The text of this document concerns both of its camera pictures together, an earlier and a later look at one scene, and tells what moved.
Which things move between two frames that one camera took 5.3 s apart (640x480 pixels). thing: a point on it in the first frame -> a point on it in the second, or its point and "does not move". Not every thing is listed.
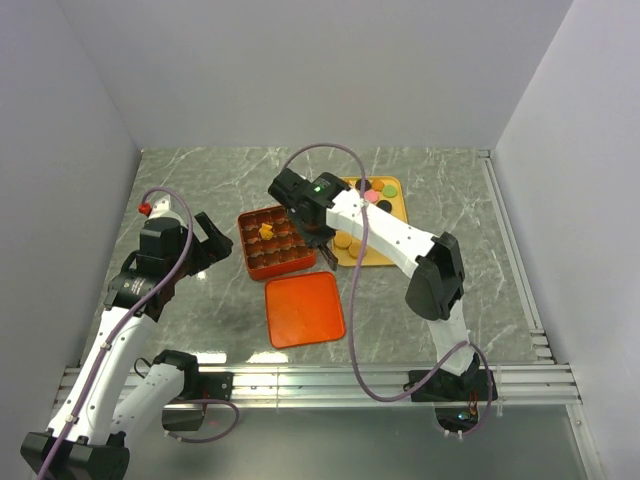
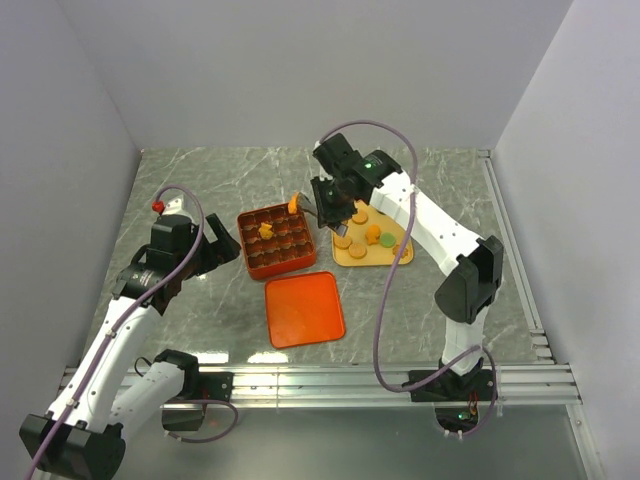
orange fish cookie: (266, 231) does not move
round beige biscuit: (343, 240) does not move
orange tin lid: (304, 309) does not move
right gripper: (325, 236) -> (326, 214)
